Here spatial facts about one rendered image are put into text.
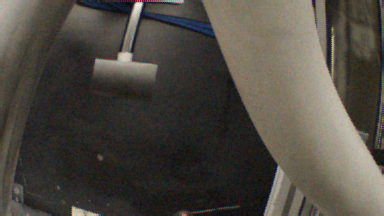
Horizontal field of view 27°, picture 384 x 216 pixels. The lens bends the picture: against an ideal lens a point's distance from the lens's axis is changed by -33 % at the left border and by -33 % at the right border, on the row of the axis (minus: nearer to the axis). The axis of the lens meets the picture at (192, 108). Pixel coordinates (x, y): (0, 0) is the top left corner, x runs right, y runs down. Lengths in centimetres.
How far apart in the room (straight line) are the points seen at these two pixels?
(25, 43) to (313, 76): 20
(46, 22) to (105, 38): 95
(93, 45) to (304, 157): 103
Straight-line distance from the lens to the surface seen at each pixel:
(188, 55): 160
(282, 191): 120
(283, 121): 59
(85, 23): 160
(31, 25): 64
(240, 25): 57
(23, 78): 64
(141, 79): 135
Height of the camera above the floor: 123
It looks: 3 degrees down
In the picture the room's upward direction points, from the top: 9 degrees clockwise
